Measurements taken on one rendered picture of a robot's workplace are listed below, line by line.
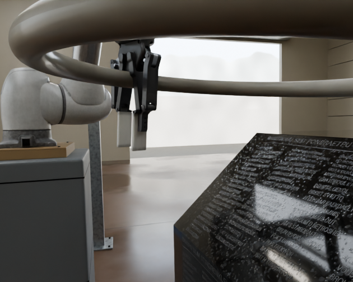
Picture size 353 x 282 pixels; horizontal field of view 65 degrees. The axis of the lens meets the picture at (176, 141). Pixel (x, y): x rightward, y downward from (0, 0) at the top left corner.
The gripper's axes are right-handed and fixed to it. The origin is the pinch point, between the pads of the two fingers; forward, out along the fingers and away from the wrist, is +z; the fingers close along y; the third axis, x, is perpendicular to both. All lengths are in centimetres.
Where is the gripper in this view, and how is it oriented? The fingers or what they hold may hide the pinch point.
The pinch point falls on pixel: (131, 131)
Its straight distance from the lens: 53.4
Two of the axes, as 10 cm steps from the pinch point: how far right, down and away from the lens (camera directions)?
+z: -0.5, 9.9, 1.1
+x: 7.3, -0.4, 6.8
